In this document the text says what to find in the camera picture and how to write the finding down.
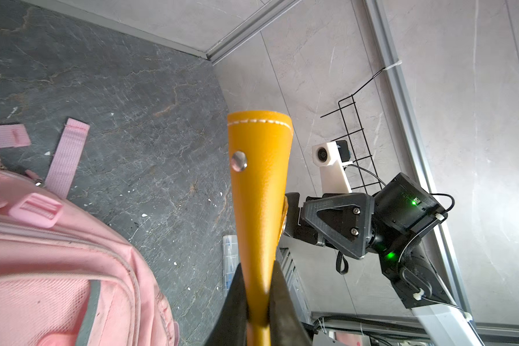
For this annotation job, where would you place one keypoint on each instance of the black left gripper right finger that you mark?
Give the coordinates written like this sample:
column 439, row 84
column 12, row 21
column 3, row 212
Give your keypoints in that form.
column 285, row 327

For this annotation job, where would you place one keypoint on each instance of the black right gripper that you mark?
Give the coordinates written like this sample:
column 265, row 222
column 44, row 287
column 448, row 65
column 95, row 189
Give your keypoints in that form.
column 401, row 211

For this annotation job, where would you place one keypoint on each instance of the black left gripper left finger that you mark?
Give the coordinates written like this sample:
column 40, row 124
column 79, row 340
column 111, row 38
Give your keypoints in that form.
column 231, row 326

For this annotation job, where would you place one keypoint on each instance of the clear plastic eraser box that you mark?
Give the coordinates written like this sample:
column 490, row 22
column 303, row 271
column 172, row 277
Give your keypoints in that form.
column 230, row 260

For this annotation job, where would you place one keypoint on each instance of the pink school backpack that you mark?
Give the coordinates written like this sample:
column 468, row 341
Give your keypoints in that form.
column 67, row 278

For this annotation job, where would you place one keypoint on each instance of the black wire hook rack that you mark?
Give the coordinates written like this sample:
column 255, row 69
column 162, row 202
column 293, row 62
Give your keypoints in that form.
column 356, row 152

